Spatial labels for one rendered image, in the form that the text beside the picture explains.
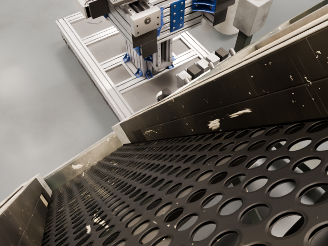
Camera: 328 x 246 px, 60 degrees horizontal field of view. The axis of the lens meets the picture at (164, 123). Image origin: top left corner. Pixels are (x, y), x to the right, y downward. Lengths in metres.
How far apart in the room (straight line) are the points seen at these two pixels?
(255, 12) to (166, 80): 0.82
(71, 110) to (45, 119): 0.20
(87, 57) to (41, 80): 0.48
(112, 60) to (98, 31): 0.37
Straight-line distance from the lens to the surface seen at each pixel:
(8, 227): 0.36
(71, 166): 0.99
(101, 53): 2.30
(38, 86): 2.51
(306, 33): 0.24
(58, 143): 2.13
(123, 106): 1.91
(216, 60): 1.43
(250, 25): 1.57
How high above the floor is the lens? 1.76
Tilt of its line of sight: 57 degrees down
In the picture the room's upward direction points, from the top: straight up
